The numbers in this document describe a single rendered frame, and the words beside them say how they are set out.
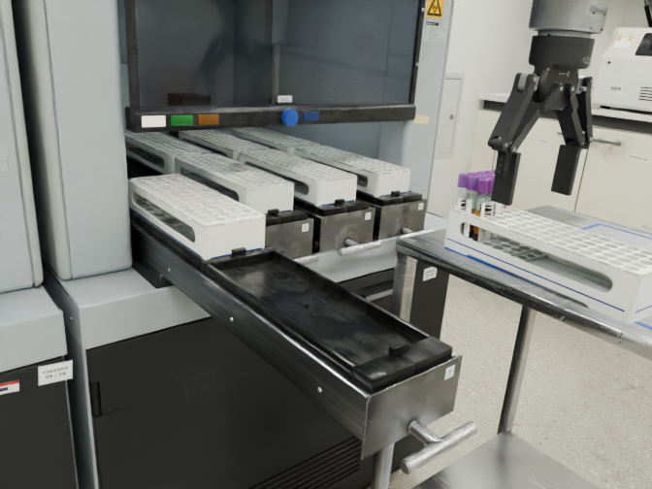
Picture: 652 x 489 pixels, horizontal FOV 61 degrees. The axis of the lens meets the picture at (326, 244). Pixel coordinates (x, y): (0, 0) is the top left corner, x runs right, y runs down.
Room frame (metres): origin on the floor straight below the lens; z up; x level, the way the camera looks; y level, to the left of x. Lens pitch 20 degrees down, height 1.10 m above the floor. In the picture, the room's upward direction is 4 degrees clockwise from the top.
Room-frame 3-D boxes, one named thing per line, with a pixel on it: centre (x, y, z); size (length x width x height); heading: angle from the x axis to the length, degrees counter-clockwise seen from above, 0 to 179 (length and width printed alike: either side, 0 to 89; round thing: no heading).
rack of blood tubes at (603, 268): (0.74, -0.31, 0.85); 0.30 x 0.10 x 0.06; 36
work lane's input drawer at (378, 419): (0.72, 0.11, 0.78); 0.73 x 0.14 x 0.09; 40
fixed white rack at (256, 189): (1.06, 0.19, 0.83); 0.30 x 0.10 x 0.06; 40
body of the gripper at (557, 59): (0.77, -0.29, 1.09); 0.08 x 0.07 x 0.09; 126
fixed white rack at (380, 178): (1.26, -0.04, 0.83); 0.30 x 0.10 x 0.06; 40
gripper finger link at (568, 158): (0.81, -0.34, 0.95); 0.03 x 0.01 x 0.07; 36
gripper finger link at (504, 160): (0.72, -0.22, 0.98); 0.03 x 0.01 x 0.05; 126
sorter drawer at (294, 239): (1.17, 0.28, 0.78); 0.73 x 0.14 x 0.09; 40
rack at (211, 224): (0.86, 0.22, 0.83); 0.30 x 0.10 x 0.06; 40
